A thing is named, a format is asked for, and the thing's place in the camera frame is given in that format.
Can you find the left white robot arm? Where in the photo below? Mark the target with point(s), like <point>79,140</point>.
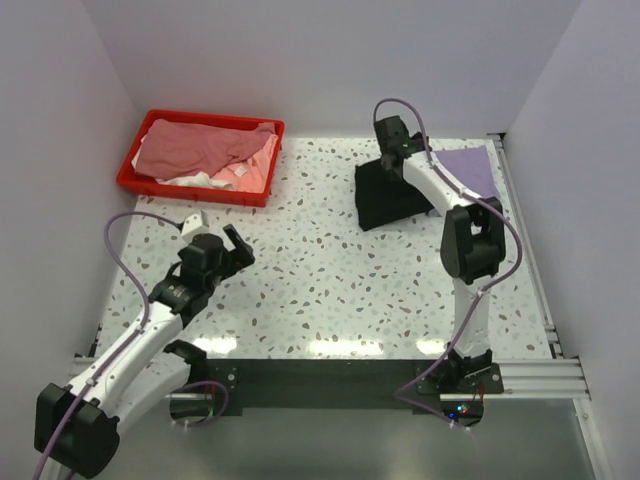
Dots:
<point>80,425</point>

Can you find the light pink t shirt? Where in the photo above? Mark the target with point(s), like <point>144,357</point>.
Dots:
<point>250,175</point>

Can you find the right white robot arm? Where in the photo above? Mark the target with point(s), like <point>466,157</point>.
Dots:
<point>472,247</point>

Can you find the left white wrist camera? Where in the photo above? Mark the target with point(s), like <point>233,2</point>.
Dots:
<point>194,224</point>

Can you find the black t shirt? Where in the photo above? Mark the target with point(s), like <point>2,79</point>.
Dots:
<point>381,200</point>

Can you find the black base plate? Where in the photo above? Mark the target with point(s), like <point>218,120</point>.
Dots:
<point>229,386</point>

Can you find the folded lavender t shirt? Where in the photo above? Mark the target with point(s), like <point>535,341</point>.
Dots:
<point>472,167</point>

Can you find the red plastic bin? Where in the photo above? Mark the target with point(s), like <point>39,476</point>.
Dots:
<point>144,185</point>

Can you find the dusty pink t shirt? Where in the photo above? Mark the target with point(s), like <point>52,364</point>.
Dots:
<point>239,144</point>

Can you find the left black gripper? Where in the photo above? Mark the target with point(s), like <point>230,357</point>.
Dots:
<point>238,258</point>

